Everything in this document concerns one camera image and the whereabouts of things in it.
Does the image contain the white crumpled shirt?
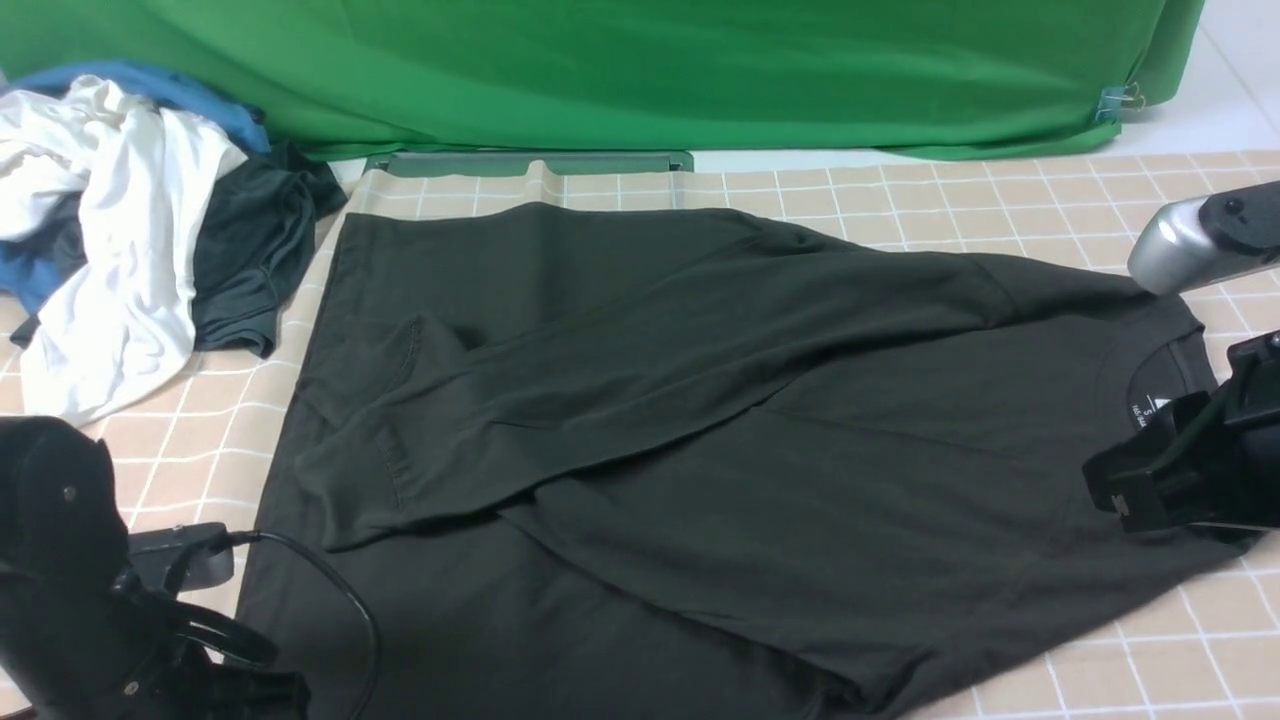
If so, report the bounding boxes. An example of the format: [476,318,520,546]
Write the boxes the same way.
[3,76,246,427]

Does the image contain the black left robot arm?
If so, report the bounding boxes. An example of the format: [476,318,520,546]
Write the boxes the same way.
[1,416,310,719]

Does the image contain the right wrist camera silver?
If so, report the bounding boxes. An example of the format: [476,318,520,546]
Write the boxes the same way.
[1126,181,1279,295]

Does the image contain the dark gray long-sleeved shirt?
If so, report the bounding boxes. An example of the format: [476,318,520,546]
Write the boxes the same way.
[257,202,1258,719]

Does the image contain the green backdrop cloth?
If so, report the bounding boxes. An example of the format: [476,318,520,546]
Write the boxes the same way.
[3,1,1204,161]

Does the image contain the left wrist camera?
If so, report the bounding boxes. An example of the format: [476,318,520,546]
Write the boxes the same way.
[128,521,236,596]

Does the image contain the beige checkered tablecloth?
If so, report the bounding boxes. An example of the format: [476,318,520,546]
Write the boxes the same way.
[0,150,1280,720]

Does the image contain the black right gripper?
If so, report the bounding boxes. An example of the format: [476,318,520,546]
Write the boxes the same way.
[1083,332,1277,546]

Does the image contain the blue crumpled shirt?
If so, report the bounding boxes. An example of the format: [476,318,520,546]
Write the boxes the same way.
[3,60,270,314]

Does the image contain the dark green crumpled shirt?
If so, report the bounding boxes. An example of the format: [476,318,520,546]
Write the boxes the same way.
[3,141,347,357]

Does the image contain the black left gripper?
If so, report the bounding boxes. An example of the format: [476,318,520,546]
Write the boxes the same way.
[60,584,310,719]

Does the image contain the metal binder clip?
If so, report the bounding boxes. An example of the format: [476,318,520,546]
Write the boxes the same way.
[1093,81,1148,124]

